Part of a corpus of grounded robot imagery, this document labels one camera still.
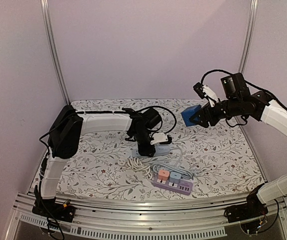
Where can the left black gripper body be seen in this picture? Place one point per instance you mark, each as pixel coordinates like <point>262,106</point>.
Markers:
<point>142,150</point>

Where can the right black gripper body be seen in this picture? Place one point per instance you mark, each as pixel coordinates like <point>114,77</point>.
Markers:
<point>205,114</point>

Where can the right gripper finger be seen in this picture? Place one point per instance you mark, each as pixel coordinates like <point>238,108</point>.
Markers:
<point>199,119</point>
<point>205,109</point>

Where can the dark blue cube socket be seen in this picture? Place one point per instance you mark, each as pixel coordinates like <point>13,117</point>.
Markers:
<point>187,113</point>

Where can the light blue power strip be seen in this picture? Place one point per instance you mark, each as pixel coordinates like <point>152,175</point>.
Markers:
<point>160,150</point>

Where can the pink plug adapter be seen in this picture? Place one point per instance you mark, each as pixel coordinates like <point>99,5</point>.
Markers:
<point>163,175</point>

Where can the light blue plug adapter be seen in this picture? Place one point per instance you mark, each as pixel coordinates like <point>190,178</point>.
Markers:
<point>175,177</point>

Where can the purple power strip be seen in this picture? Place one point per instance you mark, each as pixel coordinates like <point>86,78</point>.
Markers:
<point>181,187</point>

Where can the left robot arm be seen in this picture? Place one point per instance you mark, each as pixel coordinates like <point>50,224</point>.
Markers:
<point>64,137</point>

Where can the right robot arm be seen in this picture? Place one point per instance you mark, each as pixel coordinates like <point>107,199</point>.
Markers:
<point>245,100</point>

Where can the floral patterned table mat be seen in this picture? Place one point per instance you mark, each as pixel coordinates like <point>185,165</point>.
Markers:
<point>217,160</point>

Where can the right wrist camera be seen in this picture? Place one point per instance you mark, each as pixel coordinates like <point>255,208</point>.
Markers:
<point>204,92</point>

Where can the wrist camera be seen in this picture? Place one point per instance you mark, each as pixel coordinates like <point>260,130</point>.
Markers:
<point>161,138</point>
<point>204,92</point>

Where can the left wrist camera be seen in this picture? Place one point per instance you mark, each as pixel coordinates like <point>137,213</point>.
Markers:
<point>161,138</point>

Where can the aluminium front rail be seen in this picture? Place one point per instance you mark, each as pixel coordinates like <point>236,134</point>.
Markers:
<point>186,219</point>

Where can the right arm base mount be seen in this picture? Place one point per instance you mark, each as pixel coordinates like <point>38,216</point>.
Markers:
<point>251,209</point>

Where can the right aluminium frame post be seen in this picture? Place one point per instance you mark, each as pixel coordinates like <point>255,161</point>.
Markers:
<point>248,35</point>

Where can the aluminium frame post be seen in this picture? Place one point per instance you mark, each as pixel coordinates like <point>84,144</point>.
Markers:
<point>53,50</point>
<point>248,35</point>

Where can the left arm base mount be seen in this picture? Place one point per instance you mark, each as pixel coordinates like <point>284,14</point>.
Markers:
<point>51,209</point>

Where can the left aluminium frame post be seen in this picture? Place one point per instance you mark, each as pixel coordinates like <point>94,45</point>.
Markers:
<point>53,50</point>

